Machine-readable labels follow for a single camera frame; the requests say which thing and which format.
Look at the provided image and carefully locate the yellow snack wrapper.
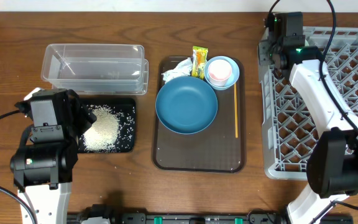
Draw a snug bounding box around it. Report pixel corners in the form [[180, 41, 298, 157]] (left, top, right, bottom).
[[191, 46, 208, 80]]

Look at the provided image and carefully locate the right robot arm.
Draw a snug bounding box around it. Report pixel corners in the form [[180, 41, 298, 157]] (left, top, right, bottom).
[[258, 12, 358, 223]]

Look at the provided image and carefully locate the grey dishwasher rack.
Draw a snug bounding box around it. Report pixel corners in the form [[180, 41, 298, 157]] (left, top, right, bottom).
[[258, 27, 358, 180]]

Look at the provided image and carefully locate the clear plastic bin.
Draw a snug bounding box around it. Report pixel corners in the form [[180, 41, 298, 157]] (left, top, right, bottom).
[[40, 44, 149, 95]]

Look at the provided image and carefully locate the pile of white rice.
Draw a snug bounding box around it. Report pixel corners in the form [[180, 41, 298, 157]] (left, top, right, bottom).
[[81, 105, 136, 153]]

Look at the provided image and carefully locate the pink cup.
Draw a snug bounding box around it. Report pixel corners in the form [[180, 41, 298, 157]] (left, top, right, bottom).
[[207, 59, 232, 86]]

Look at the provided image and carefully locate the dark blue plate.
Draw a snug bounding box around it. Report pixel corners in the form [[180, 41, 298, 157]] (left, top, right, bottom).
[[155, 77, 218, 134]]

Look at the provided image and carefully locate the wooden chopstick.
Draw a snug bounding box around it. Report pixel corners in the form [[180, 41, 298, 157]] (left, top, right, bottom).
[[234, 83, 239, 139]]

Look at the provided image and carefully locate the crumpled white napkin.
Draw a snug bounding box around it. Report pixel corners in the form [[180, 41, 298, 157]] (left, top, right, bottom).
[[162, 57, 193, 83]]

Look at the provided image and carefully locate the black waste tray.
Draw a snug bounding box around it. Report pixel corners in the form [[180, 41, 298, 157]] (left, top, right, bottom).
[[76, 97, 137, 154]]

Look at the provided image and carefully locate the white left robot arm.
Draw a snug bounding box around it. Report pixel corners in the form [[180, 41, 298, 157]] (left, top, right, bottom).
[[10, 88, 96, 223]]

